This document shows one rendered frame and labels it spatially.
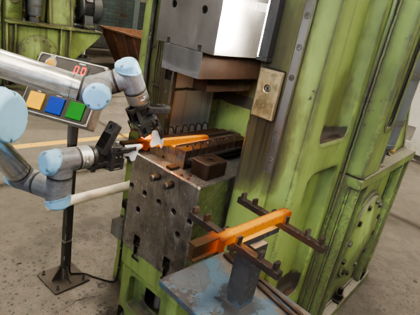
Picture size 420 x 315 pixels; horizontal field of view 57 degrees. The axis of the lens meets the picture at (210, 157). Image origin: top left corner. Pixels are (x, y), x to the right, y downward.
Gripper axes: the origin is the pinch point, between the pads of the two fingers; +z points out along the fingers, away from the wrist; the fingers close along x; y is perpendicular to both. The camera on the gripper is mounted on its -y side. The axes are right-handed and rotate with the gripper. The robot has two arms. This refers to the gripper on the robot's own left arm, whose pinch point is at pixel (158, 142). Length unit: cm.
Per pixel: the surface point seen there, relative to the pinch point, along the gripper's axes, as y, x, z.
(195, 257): 33, 54, -13
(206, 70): -24.1, 7.8, -19.9
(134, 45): -343, -531, 235
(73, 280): 47, -52, 88
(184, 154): -5.0, 7.0, 6.6
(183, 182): 3.9, 14.3, 10.3
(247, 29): -43, 13, -28
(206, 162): -6.8, 17.0, 7.5
